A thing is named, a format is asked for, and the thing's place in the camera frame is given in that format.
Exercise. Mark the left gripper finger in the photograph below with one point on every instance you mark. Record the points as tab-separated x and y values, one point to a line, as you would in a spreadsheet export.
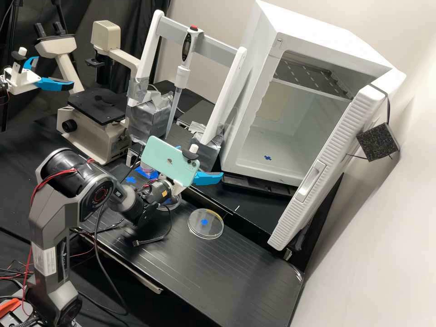
54	84
32	60

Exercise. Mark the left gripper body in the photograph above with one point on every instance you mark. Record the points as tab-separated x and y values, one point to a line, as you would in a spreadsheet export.
22	81

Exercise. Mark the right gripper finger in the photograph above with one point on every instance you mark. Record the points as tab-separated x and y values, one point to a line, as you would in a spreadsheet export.
207	178

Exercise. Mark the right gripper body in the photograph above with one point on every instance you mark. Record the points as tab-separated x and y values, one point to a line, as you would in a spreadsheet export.
177	188

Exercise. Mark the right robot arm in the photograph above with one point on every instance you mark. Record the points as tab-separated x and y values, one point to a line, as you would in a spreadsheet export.
59	204

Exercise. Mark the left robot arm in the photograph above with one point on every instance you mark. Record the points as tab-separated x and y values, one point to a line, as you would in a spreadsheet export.
2	90

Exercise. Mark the blue bottle holder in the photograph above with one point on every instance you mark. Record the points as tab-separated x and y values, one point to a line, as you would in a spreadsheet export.
151	175

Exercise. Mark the small bottle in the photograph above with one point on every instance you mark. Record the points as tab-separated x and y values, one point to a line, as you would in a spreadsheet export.
147	168

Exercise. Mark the petri dish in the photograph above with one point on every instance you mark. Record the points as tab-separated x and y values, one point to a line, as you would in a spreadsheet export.
205	227
174	204

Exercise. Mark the cream microscope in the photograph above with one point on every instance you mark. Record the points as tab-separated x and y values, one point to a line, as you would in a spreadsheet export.
97	115

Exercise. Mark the black platform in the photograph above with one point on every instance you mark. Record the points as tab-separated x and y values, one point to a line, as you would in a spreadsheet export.
199	112
218	272
252	211

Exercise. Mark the white pipette stand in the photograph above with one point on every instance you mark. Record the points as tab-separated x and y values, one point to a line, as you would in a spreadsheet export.
224	92

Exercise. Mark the incubator door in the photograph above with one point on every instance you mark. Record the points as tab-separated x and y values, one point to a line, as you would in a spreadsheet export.
320	170

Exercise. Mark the pipette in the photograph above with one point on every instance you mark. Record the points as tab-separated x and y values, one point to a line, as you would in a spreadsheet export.
188	47

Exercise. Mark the white incubator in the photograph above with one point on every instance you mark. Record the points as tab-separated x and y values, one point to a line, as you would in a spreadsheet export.
306	51

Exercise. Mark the right wrist camera phone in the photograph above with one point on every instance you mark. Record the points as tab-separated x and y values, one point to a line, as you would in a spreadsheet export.
168	160

